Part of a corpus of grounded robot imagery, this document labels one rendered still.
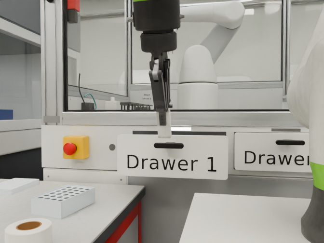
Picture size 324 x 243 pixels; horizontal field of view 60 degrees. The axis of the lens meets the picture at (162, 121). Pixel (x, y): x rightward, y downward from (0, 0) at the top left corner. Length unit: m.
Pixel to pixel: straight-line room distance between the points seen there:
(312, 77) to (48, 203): 0.55
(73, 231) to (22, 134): 0.98
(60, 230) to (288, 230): 0.40
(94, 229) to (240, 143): 0.48
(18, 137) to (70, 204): 0.86
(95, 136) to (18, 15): 0.82
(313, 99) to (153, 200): 0.66
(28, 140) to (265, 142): 1.13
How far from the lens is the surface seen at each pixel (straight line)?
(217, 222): 0.42
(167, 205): 0.92
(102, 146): 0.94
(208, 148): 0.72
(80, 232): 0.59
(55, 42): 1.04
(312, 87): 0.39
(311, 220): 0.39
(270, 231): 0.40
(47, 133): 1.03
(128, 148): 0.75
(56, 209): 0.67
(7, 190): 0.90
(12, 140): 1.46
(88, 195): 0.73
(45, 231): 0.52
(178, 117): 0.87
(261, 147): 0.86
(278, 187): 0.91
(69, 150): 0.91
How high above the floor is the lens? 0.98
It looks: 2 degrees down
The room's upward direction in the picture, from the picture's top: straight up
